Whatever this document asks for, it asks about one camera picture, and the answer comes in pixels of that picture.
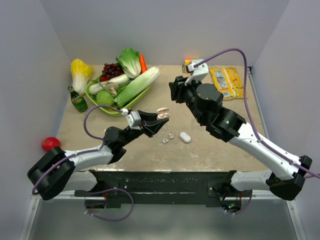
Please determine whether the beige mushroom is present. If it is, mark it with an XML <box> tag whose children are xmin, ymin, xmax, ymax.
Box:
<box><xmin>105</xmin><ymin>82</ymin><xmax>119</xmax><ymax>97</ymax></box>

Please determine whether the red chili pepper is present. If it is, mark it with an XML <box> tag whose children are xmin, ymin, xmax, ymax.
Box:
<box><xmin>99</xmin><ymin>76</ymin><xmax>110</xmax><ymax>82</ymax></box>

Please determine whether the orange juice box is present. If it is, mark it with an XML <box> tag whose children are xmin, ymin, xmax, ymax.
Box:
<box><xmin>182</xmin><ymin>59</ymin><xmax>201</xmax><ymax>74</ymax></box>

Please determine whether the beige earbud charging case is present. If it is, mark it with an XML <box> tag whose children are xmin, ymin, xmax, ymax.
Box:
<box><xmin>156</xmin><ymin>107</ymin><xmax>170</xmax><ymax>120</ymax></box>

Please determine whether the round green cabbage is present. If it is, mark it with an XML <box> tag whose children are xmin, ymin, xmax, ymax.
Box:
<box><xmin>96</xmin><ymin>90</ymin><xmax>115</xmax><ymax>107</ymax></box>

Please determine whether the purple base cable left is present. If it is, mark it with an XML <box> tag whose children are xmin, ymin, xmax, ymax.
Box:
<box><xmin>83</xmin><ymin>189</ymin><xmax>135</xmax><ymax>223</ymax></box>

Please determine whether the green lettuce head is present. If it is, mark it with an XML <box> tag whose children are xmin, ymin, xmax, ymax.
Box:
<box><xmin>116</xmin><ymin>48</ymin><xmax>141</xmax><ymax>79</ymax></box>

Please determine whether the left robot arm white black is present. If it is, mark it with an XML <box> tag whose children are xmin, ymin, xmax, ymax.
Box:
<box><xmin>27</xmin><ymin>109</ymin><xmax>170</xmax><ymax>201</ymax></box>

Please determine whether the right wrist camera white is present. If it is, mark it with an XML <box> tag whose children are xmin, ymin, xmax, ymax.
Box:
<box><xmin>184</xmin><ymin>58</ymin><xmax>209</xmax><ymax>86</ymax></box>

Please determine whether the green plastic basket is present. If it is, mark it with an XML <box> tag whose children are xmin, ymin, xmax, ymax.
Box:
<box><xmin>85</xmin><ymin>74</ymin><xmax>153</xmax><ymax>117</ymax></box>

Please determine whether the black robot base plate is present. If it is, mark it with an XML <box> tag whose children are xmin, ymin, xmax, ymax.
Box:
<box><xmin>75</xmin><ymin>171</ymin><xmax>250</xmax><ymax>208</ymax></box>

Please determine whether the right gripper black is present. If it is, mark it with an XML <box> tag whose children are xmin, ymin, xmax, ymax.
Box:
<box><xmin>168</xmin><ymin>74</ymin><xmax>206</xmax><ymax>124</ymax></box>

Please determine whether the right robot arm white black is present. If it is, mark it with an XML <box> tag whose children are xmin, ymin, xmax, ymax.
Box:
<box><xmin>168</xmin><ymin>76</ymin><xmax>312</xmax><ymax>201</ymax></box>

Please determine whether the green glass bottle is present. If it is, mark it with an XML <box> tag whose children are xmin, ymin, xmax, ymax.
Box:
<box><xmin>67</xmin><ymin>86</ymin><xmax>88</xmax><ymax>113</ymax></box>

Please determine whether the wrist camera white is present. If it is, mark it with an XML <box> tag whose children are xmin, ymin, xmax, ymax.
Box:
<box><xmin>121</xmin><ymin>108</ymin><xmax>141</xmax><ymax>130</ymax></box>
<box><xmin>184</xmin><ymin>58</ymin><xmax>209</xmax><ymax>86</ymax></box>

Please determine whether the white radish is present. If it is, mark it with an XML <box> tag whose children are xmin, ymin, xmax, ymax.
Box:
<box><xmin>88</xmin><ymin>74</ymin><xmax>130</xmax><ymax>97</ymax></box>

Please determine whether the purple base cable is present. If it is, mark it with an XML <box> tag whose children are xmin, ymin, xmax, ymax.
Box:
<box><xmin>83</xmin><ymin>189</ymin><xmax>135</xmax><ymax>223</ymax></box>
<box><xmin>223</xmin><ymin>192</ymin><xmax>253</xmax><ymax>216</ymax></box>

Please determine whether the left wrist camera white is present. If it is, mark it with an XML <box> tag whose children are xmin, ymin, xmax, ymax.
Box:
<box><xmin>121</xmin><ymin>108</ymin><xmax>141</xmax><ymax>130</ymax></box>

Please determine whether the orange carrot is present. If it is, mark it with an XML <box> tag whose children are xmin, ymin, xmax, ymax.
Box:
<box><xmin>139</xmin><ymin>53</ymin><xmax>148</xmax><ymax>74</ymax></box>

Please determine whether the red tomato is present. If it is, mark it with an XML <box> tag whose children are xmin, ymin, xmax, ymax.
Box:
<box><xmin>41</xmin><ymin>137</ymin><xmax>61</xmax><ymax>152</ymax></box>

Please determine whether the purple grapes bunch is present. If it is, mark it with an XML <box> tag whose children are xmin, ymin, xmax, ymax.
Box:
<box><xmin>101</xmin><ymin>63</ymin><xmax>124</xmax><ymax>79</ymax></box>

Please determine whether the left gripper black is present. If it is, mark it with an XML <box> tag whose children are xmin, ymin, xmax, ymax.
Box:
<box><xmin>119</xmin><ymin>110</ymin><xmax>169</xmax><ymax>147</ymax></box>

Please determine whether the long green napa cabbage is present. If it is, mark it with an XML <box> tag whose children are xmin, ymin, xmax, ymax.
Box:
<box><xmin>114</xmin><ymin>66</ymin><xmax>161</xmax><ymax>107</ymax></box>

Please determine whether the white charging case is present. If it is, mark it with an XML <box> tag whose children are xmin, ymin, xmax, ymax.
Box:
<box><xmin>179</xmin><ymin>131</ymin><xmax>192</xmax><ymax>144</ymax></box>

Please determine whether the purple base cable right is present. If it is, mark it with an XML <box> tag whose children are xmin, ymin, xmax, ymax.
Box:
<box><xmin>223</xmin><ymin>192</ymin><xmax>253</xmax><ymax>216</ymax></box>

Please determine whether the yellow napa cabbage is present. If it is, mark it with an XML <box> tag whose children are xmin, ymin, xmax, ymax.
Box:
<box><xmin>70</xmin><ymin>58</ymin><xmax>94</xmax><ymax>95</ymax></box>

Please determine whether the yellow snack packet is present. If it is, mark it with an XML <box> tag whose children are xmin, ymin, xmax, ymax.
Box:
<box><xmin>209</xmin><ymin>67</ymin><xmax>248</xmax><ymax>101</ymax></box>

